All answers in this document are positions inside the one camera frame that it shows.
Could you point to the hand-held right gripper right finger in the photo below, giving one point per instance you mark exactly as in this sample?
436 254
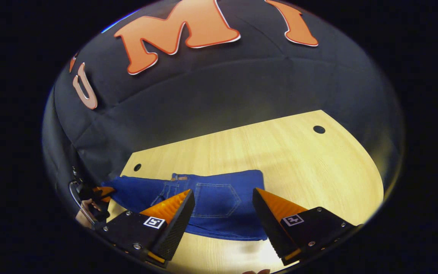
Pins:
268 224

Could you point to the black backdrop cloth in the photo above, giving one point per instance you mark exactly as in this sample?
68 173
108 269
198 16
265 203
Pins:
222 95

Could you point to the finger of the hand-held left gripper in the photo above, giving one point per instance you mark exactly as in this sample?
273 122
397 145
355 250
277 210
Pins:
107 192

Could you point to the blue denim jeans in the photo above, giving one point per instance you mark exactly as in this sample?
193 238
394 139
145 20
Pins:
219 205

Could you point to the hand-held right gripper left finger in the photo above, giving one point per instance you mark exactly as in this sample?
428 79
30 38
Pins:
175 228

